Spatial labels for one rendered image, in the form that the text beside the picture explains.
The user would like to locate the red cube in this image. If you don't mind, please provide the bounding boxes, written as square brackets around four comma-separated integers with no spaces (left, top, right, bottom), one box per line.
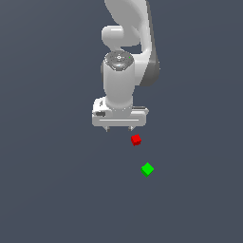
[130,134,142,147]

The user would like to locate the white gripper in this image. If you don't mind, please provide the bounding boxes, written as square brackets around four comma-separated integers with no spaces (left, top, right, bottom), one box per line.
[91,97,150,133]

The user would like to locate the green cube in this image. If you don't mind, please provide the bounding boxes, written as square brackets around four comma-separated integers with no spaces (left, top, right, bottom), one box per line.
[140,161,156,178]

